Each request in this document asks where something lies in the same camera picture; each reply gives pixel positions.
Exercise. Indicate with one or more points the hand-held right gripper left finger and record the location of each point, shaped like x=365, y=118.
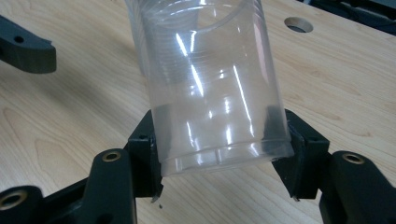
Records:
x=143, y=165

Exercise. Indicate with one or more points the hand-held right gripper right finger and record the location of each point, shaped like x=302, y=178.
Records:
x=306, y=161

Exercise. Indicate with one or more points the single clear plastic cup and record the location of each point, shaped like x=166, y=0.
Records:
x=218, y=118

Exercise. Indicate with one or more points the stack of clear plastic cups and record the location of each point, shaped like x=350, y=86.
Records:
x=137, y=34

